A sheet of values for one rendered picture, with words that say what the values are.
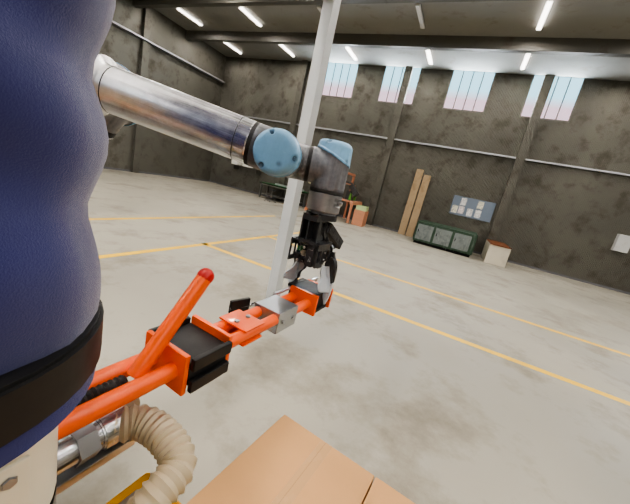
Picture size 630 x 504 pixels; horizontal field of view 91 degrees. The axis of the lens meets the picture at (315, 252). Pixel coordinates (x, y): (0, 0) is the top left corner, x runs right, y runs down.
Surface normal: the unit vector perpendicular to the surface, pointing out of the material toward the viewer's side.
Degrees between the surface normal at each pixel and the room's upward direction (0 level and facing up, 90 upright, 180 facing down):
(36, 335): 97
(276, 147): 90
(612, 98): 90
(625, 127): 90
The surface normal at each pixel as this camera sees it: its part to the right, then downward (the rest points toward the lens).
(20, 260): 1.00, 0.04
